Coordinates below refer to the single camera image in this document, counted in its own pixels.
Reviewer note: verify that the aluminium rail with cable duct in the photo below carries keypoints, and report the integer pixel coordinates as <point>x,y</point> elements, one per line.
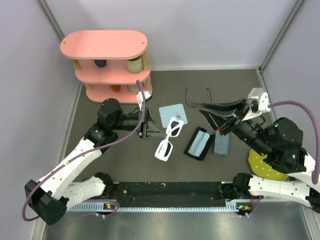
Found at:
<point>166,195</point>

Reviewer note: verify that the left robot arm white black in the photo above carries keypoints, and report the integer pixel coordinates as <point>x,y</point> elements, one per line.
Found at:
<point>54,194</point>

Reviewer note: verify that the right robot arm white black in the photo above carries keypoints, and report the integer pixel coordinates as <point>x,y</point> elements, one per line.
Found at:
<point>281,145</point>

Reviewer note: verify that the white frame sunglasses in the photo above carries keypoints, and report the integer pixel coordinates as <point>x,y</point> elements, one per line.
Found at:
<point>173,130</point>

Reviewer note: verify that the blue grey glasses case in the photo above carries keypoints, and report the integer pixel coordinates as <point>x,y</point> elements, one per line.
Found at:
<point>221,145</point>

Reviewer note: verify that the yellow green dotted plate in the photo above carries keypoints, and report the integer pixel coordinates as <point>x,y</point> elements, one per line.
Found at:
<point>263,170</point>

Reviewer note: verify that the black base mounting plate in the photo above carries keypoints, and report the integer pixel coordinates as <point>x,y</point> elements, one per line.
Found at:
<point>172,194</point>

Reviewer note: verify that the light blue cleaning cloth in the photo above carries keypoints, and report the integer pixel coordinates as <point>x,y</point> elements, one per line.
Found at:
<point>170,111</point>
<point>199,144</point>

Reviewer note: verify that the patterned ceramic bowl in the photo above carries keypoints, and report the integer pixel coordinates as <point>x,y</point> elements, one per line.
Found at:
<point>133,88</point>

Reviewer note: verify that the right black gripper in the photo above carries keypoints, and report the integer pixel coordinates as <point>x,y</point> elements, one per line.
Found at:
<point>225,124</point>

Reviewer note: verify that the thin black wire eyeglasses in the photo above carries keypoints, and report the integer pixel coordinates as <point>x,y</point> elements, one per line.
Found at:
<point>197,100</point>

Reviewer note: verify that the orange red small cup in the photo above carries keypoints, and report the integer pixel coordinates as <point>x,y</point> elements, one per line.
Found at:
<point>115,87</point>

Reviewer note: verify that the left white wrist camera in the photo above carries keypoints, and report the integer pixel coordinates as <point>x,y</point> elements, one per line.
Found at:
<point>147,95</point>

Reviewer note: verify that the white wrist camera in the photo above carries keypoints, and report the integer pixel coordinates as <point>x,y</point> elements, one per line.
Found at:
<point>147,95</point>
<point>258,97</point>

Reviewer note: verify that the cream cylindrical jar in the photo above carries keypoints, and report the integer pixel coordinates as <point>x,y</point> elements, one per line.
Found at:
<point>134,65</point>

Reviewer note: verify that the black glasses case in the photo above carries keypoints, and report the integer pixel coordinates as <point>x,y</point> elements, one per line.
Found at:
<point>206,149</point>

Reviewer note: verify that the dark blue cup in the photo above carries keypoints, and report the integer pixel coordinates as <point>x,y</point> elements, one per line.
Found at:
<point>101,63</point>

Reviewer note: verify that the pink three-tier wooden shelf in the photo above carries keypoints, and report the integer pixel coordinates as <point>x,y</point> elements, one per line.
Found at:
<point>116,46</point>

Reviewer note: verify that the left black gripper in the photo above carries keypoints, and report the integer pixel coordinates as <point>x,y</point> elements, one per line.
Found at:
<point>149,129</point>

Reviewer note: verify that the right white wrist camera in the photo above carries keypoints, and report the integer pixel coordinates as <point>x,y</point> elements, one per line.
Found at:
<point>258,97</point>

